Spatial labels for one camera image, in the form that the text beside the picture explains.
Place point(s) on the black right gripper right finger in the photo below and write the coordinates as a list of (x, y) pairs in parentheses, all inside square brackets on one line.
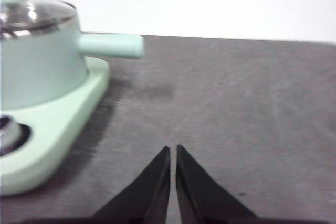
[(199, 197)]

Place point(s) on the mint green breakfast machine base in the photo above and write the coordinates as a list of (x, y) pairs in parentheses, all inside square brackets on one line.
[(60, 129)]

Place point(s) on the glass lid with green knob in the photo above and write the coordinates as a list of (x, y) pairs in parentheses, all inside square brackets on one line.
[(39, 14)]

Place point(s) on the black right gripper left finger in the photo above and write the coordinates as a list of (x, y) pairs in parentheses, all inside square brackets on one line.
[(149, 195)]

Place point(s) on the silver control knob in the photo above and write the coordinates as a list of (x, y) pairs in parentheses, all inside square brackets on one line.
[(10, 134)]

